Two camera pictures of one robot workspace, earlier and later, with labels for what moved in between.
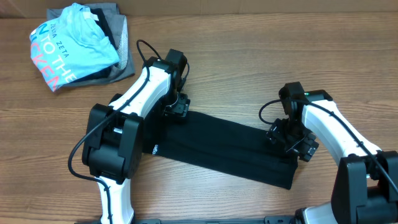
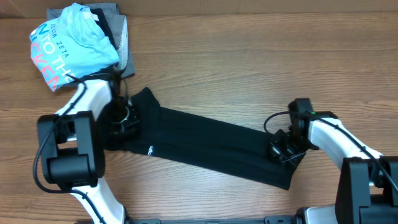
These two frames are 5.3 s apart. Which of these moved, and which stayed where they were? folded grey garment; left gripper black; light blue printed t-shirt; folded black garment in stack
Moved: left gripper black
Stayed: light blue printed t-shirt; folded grey garment; folded black garment in stack
